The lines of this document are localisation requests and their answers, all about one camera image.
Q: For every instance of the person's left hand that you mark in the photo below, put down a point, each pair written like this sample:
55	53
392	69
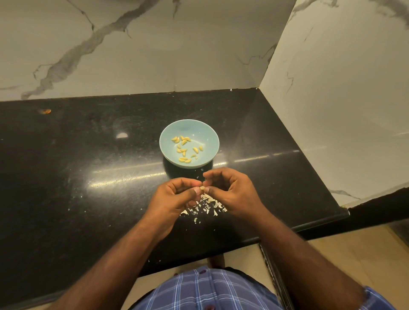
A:
167	204

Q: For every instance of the person's right hand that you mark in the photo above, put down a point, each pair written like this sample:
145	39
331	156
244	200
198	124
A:
239	195

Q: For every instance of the pile of garlic skins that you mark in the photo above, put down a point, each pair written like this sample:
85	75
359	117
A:
208	207

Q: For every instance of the small garlic clove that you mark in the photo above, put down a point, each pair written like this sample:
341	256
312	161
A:
202	188

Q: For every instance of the light blue bowl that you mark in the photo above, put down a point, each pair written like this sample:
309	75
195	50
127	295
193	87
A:
208	158

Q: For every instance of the cluster of peeled garlic cloves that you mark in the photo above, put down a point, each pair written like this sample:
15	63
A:
186	140

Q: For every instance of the person's right forearm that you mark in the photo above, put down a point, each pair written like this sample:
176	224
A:
313	268

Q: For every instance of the person's left forearm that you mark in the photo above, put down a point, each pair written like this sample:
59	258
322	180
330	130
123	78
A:
105	278

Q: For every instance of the black cabinet trim strip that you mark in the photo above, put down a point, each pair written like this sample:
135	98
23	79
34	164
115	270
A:
275	281

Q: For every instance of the blue plaid shirt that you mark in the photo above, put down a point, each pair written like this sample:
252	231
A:
208	294

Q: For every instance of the small orange scrap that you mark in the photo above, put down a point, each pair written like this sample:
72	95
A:
45	111

